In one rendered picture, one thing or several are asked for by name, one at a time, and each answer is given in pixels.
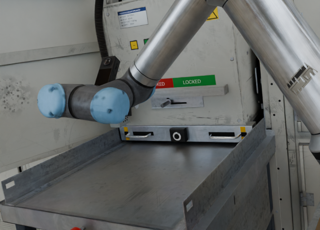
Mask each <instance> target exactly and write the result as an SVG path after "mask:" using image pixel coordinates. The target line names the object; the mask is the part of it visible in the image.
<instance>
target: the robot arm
mask: <svg viewBox="0 0 320 230"><path fill-rule="evenodd" d="M217 6H219V7H222V8H223V9H224V10H225V12H226V13H227V15H228V16H229V18H230V19H231V21H232V22H233V24H234V25H235V26H236V28H237V29H238V31H239V32H240V34H241V35H242V36H243V38H244V39H245V41H246V42H247V43H248V45H249V46H250V48H251V49H252V51H253V52H254V53H255V55H256V56H257V58H258V59H259V61H260V62H261V63H262V65H263V66H264V68H265V69H266V71H267V72H268V74H269V75H270V76H271V78H272V79H273V80H274V82H275V83H276V85H277V86H278V88H279V89H280V91H281V92H282V94H283V95H284V96H285V98H286V99H287V101H288V102H289V104H290V105H291V106H292V108H293V109H294V110H295V112H296V113H297V115H298V116H299V118H300V119H301V121H302V122H303V123H304V125H305V126H306V128H307V129H308V131H309V132H310V133H311V139H310V143H309V150H310V151H311V153H312V154H313V156H314V157H315V159H316V160H317V162H318V163H319V164H320V39H319V38H318V36H317V35H316V34H315V32H314V31H313V29H312V28H311V27H310V25H309V24H308V23H307V21H306V20H305V18H304V17H303V15H302V14H301V13H300V11H299V10H298V8H297V7H296V6H295V4H294V3H293V1H292V0H175V1H174V3H173V4H172V6H171V7H170V9H169V10H168V12H167V13H166V15H165V16H164V17H163V19H162V20H161V22H160V23H159V25H158V26H157V28H156V29H155V30H154V32H153V33H152V35H151V36H150V38H149V39H148V41H147V42H146V44H145V45H144V46H143V48H142V49H141V51H140V52H139V54H138V55H137V57H136V58H135V60H134V61H133V63H132V64H131V66H130V67H129V68H128V70H127V71H126V73H125V74H124V75H123V76H122V77H121V78H119V79H116V76H117V72H118V69H119V65H120V61H119V59H118V58H117V57H116V56H109V57H103V58H102V61H101V65H100V69H99V72H98V75H97V78H96V81H95V84H94V85H93V84H59V83H55V84H48V85H45V86H43V87H42V88H41V89H40V91H39V93H38V97H37V98H38V99H37V101H38V102H37V105H38V108H39V110H40V112H41V114H42V115H44V116H45V117H47V118H56V119H59V118H62V117H65V118H73V119H80V120H89V121H95V122H99V123H102V124H119V123H121V122H123V121H124V120H125V117H127V116H131V108H132V107H134V108H135V109H137V108H138V107H139V104H140V103H143V102H145V101H147V100H148V99H149V98H150V97H151V96H153V94H154V93H155V89H156V84H157V83H158V82H159V81H160V79H161V78H162V77H163V75H164V74H165V73H166V71H167V70H168V69H169V68H170V66H171V65H172V64H173V62H174V61H175V60H176V58H177V57H178V56H179V55H180V54H181V52H182V51H183V50H184V48H185V47H186V46H187V45H188V43H189V42H190V41H191V39H192V38H193V37H194V35H195V34H196V33H197V32H198V30H199V29H200V28H201V26H202V25H203V24H204V22H205V21H206V20H207V19H208V17H209V16H210V15H211V14H212V13H213V11H214V10H215V9H216V7H217Z"/></svg>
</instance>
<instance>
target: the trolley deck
mask: <svg viewBox="0 0 320 230"><path fill-rule="evenodd" d="M238 143H239V142H195V141H187V142H171V141H147V140H133V141H131V142H129V143H128V144H126V145H124V146H122V147H120V148H119V149H117V150H115V151H113V152H111V153H110V154H108V155H106V156H104V157H102V158H101V159H99V160H97V161H95V162H93V163H92V164H90V165H88V166H86V167H84V168H83V169H81V170H79V171H77V172H75V173H73V174H71V175H70V176H68V177H66V178H64V179H62V180H61V181H59V182H57V183H55V184H53V185H51V186H50V187H48V188H46V189H44V190H43V191H41V192H39V193H37V194H35V195H33V196H32V197H30V198H28V199H26V200H24V201H23V202H21V203H19V204H17V205H15V206H11V205H5V199H4V200H2V201H0V212H1V216H2V220H3V222H7V223H12V224H17V225H22V226H27V227H32V228H37V229H42V230H71V229H72V228H73V227H78V228H81V227H83V226H85V228H86V229H85V230H172V229H173V228H174V227H175V226H176V225H177V224H178V222H179V221H180V220H181V219H182V218H183V217H184V215H183V208H182V202H183V201H184V199H185V198H186V197H187V196H188V195H189V194H190V193H191V192H192V191H193V190H194V189H195V188H196V187H197V186H198V185H199V184H200V183H201V182H202V181H203V180H204V179H205V178H206V177H207V175H208V174H209V173H210V172H211V171H212V170H213V169H214V168H215V167H216V166H217V165H218V164H219V163H220V162H221V161H222V160H223V159H224V158H225V157H226V156H227V155H228V154H229V153H230V152H231V150H232V149H233V148H234V147H235V146H236V145H237V144H238ZM275 151H276V148H275V136H274V135H273V136H267V137H266V138H265V139H264V141H263V142H262V143H261V144H260V146H259V147H258V148H257V149H256V150H255V152H254V153H253V154H252V156H251V157H250V158H249V159H248V161H247V162H246V163H245V164H244V166H243V167H242V168H241V170H240V171H239V172H238V173H237V175H236V176H235V177H234V179H233V180H232V181H231V182H230V184H229V185H228V186H227V187H226V189H225V190H224V191H223V193H222V194H221V195H220V196H219V197H218V199H217V200H216V201H215V203H214V204H213V205H212V206H211V208H210V209H209V210H208V212H207V213H206V214H205V215H204V217H203V218H202V219H201V220H200V222H199V223H198V224H197V226H196V227H195V228H194V230H226V228H227V227H228V225H229V224H230V222H231V221H232V219H233V218H234V216H235V214H236V213H237V211H238V210H239V208H240V207H241V205H242V203H243V202H244V200H245V199H246V197H247V195H248V194H249V192H250V191H251V189H252V188H253V186H254V184H255V183H256V181H257V180H258V178H259V177H260V175H261V174H262V172H263V170H264V169H265V167H266V166H267V164H268V163H269V161H270V159H271V158H272V156H273V154H274V153H275Z"/></svg>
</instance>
